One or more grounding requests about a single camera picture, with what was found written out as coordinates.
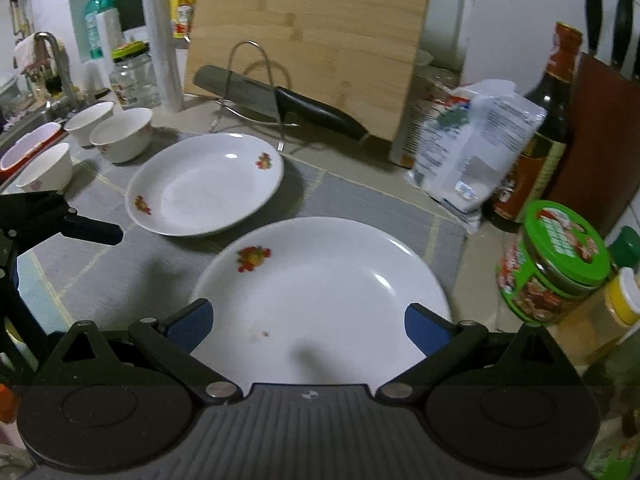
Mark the orange plastic bag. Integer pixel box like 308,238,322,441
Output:
0,383,19,426

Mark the brown knife block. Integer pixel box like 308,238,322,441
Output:
542,52,640,241

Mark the white seasoning packet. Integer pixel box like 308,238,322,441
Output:
409,79,549,235

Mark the cooking oil bottle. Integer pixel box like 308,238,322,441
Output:
168,0,199,41

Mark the green-lid sauce jar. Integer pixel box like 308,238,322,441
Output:
494,199,614,326

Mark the green dish soap dispenser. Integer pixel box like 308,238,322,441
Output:
83,0,119,61

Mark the green-cap bottle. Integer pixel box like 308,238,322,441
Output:
607,226,640,271

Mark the pink cloth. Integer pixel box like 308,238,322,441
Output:
13,34,54,69

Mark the black-handled cleaver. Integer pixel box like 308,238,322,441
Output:
193,64,371,144

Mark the dark soy sauce bottle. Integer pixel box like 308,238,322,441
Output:
482,21,584,234

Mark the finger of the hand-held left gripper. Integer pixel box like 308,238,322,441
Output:
0,190,125,247
0,247,52,362

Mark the tall plastic wrap roll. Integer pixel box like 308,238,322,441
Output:
138,0,185,113

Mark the metal faucet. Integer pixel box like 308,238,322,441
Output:
32,31,81,111

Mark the metal wire rack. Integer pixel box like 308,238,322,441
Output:
213,41,292,152

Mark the white fruit-print plate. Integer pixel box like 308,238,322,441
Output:
124,132,285,238

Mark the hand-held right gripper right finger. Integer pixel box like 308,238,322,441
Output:
375,303,584,406

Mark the white flower-print bowl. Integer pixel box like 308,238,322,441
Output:
63,100,116,148
89,107,154,164
14,142,74,194

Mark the yellow-lid spice jar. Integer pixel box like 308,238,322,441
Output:
557,267,640,366

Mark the black-handled knife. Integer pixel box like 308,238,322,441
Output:
610,0,635,69
584,0,601,56

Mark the red-print packet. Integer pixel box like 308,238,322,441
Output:
399,72,466,166

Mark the red and white basin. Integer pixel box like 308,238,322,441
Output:
0,122,64,184

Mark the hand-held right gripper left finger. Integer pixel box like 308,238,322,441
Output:
37,298,241,405

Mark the bamboo cutting board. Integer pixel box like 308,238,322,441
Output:
183,0,439,141

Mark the white plate with small stain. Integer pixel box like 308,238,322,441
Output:
188,216,453,397

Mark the glass jar with green lid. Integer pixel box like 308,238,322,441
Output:
108,39,162,110

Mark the grey checked dish mat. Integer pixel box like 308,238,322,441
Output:
0,130,469,361

